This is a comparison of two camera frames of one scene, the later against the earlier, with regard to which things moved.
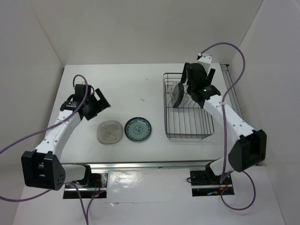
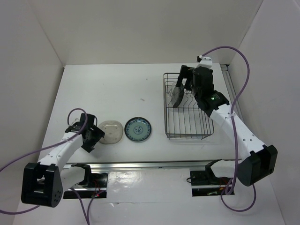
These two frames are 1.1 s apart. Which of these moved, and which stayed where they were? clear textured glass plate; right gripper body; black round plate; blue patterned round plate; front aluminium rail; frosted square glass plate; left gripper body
Moved: left gripper body
Stayed: blue patterned round plate; frosted square glass plate; front aluminium rail; clear textured glass plate; black round plate; right gripper body
